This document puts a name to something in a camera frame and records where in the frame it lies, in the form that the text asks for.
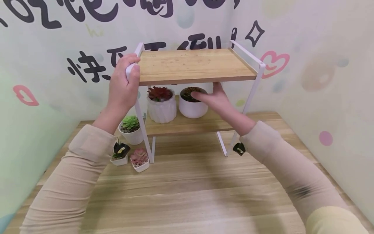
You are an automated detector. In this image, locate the person's right hand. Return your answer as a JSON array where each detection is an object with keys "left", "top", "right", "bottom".
[{"left": 191, "top": 82, "right": 239, "bottom": 126}]

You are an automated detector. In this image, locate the person's left hand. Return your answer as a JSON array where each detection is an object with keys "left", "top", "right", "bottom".
[{"left": 106, "top": 53, "right": 142, "bottom": 113}]

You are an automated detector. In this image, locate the white frame wooden two-tier shelf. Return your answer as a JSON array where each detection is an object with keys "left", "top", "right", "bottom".
[{"left": 126, "top": 40, "right": 266, "bottom": 164}]

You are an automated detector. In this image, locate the person's right forearm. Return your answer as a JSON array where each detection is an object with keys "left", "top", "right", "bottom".
[{"left": 231, "top": 110, "right": 370, "bottom": 234}]

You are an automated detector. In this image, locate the person's left forearm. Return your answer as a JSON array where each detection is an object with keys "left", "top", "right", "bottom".
[{"left": 19, "top": 104, "right": 133, "bottom": 234}]

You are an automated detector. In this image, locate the dark succulent in round pot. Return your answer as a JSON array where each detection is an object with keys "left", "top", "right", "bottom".
[{"left": 179, "top": 86, "right": 209, "bottom": 119}]

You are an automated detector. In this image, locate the red succulent in ribbed pot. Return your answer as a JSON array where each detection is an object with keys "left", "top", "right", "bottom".
[{"left": 146, "top": 86, "right": 177, "bottom": 124}]

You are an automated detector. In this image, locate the green succulent in white pot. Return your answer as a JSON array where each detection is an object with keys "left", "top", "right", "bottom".
[{"left": 118, "top": 115, "right": 146, "bottom": 145}]

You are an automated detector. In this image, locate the pink succulent in square pot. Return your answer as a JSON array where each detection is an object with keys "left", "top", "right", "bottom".
[{"left": 130, "top": 148, "right": 150, "bottom": 173}]

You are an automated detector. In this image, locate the small green succulent square pot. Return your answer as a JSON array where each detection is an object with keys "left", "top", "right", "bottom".
[{"left": 110, "top": 139, "right": 129, "bottom": 166}]

